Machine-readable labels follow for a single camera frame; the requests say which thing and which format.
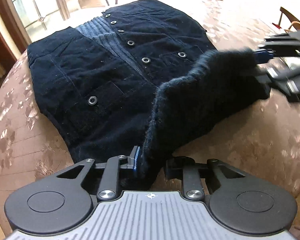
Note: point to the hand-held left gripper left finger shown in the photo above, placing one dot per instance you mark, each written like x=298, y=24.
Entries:
x=136, y=160

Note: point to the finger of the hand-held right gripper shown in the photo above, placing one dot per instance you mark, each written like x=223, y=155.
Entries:
x=266, y=77
x=262, y=55

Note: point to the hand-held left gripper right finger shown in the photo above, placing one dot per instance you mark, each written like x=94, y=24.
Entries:
x=173, y=170

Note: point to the dark navy snap-button jacket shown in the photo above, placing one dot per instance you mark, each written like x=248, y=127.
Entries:
x=90, y=75

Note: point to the glass sliding door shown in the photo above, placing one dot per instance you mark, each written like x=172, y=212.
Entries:
x=40, y=5

